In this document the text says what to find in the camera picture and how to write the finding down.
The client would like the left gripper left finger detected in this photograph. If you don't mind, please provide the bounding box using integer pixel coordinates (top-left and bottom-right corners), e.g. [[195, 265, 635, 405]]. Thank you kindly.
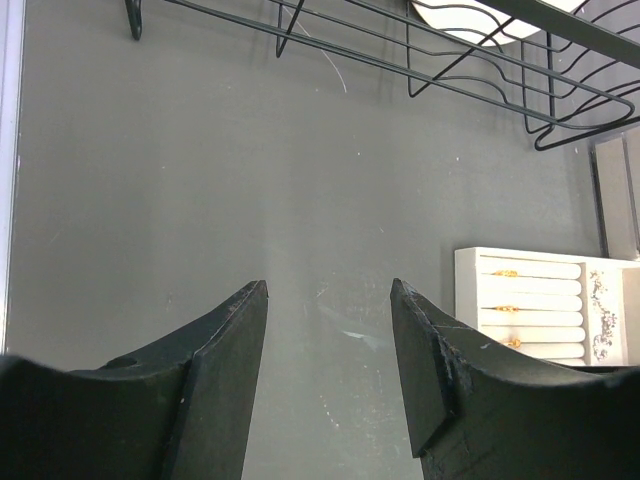
[[1, 280, 268, 479]]

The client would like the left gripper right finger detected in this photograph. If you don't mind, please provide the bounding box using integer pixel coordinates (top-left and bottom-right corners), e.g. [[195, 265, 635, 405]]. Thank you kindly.
[[390, 280, 639, 479]]

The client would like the beige ring tray drawer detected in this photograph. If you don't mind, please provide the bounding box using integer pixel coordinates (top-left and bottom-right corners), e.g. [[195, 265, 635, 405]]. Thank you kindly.
[[454, 247, 639, 367]]

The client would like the silver chain necklace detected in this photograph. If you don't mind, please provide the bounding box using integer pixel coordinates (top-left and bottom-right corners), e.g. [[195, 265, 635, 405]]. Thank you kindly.
[[587, 269, 620, 362]]

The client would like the beige jewelry box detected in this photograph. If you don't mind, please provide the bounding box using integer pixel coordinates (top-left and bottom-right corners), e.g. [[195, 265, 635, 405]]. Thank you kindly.
[[591, 127, 639, 261]]

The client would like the pink and cream round plate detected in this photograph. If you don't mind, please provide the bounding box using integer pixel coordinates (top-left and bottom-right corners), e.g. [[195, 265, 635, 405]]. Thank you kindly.
[[409, 0, 544, 48]]

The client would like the black wire dish rack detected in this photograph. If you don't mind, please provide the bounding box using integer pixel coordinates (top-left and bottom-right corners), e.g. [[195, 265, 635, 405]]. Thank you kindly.
[[123, 0, 640, 152]]

